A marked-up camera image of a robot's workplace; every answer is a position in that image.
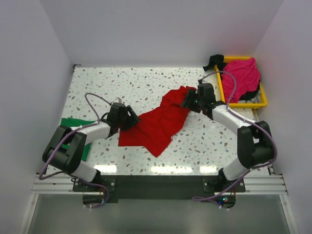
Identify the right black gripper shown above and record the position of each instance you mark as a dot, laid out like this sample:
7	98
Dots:
191	94

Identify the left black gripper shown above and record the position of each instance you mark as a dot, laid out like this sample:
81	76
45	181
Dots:
132	120

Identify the red t shirt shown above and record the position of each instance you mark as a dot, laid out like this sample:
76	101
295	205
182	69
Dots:
157	127

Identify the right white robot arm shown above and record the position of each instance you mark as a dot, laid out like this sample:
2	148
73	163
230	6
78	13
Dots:
255	145

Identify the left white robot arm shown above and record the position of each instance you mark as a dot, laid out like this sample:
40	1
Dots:
65	149

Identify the black t shirt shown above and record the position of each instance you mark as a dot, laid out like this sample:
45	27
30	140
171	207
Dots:
215	60

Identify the folded green t shirt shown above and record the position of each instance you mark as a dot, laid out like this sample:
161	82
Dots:
74	122

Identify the pink t shirt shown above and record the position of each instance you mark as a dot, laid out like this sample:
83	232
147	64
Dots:
240	80

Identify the grey cloth in bin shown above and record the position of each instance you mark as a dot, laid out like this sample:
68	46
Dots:
257	98

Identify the yellow plastic bin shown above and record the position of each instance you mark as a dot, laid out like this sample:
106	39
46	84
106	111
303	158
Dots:
246	105

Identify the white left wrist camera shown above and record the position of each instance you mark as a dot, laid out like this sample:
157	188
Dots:
117	100

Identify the aluminium rail frame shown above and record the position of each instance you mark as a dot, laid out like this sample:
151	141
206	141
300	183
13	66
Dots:
254	184

